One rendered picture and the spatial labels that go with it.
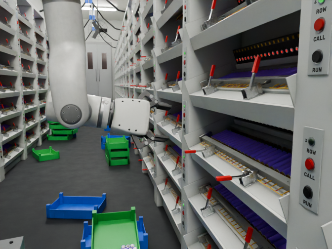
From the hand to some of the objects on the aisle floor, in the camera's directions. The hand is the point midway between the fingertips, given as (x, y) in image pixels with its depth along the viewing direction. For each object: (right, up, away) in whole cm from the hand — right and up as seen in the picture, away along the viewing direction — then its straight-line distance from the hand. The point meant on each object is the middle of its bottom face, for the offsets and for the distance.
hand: (166, 122), depth 81 cm
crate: (-25, -59, +60) cm, 87 cm away
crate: (-22, -55, +47) cm, 75 cm away
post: (+3, -52, +108) cm, 120 cm away
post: (+17, -61, +40) cm, 75 cm away
